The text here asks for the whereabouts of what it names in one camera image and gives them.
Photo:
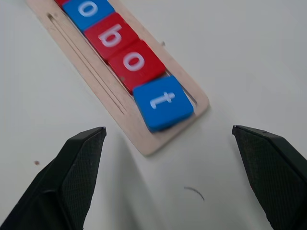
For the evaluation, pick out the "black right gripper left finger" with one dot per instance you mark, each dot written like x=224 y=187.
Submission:
x=48 y=187

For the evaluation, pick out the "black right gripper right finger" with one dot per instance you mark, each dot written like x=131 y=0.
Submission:
x=275 y=177

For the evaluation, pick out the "blue letter t block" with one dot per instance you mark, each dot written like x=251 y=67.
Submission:
x=165 y=112

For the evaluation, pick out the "red letter o block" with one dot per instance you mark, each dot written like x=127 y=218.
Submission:
x=148 y=72

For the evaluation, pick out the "red letter b block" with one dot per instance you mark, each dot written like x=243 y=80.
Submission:
x=120 y=28

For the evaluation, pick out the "wooden letter tray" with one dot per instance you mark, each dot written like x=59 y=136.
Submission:
x=153 y=143

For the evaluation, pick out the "blue letter o block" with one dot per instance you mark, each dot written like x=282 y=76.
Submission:
x=96 y=16

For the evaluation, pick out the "red letter r block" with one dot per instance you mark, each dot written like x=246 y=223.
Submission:
x=58 y=2

